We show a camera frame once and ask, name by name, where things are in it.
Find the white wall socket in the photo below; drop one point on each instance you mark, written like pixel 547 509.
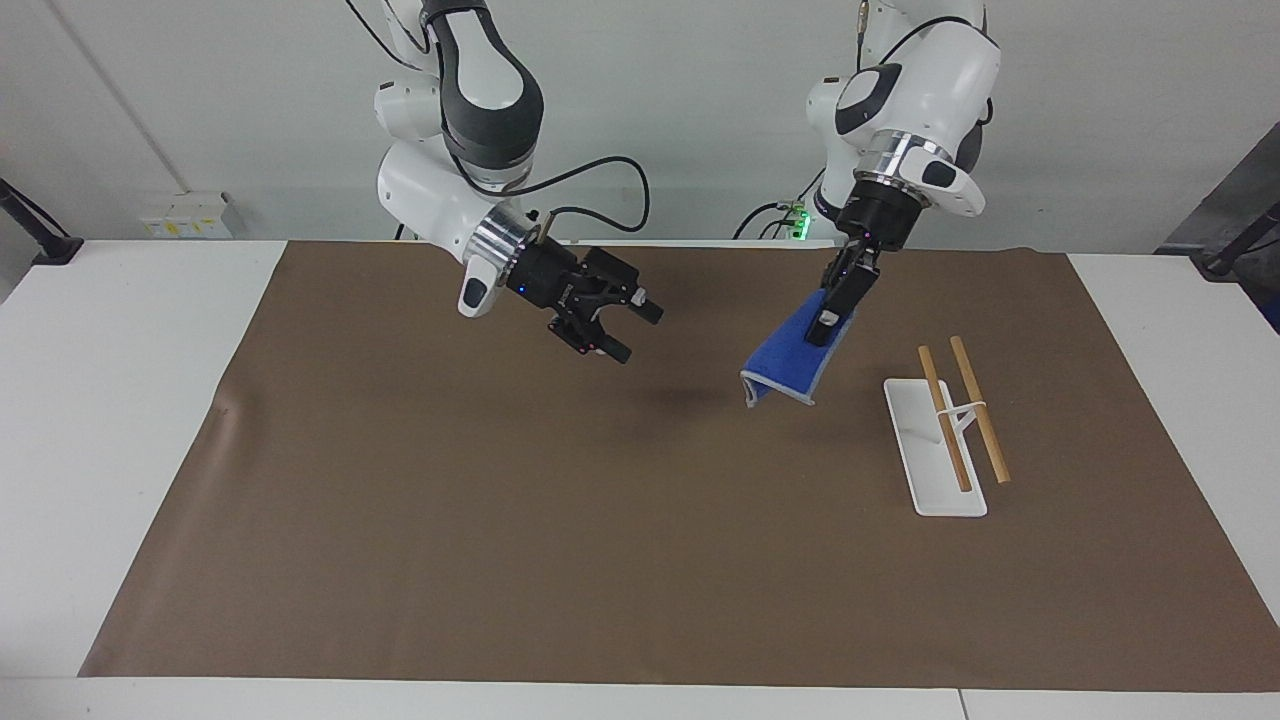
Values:
pixel 190 215

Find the black stand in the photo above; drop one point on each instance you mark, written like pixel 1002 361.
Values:
pixel 1235 250
pixel 40 235

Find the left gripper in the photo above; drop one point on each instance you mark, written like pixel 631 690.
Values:
pixel 880 215

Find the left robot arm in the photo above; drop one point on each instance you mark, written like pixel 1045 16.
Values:
pixel 930 80

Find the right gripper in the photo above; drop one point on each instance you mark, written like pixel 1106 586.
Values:
pixel 550 278

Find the white rack with wooden bars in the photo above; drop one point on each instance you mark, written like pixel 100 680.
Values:
pixel 935 450

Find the blue towel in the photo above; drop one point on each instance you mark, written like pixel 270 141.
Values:
pixel 790 355

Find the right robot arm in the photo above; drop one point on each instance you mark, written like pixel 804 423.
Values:
pixel 470 70

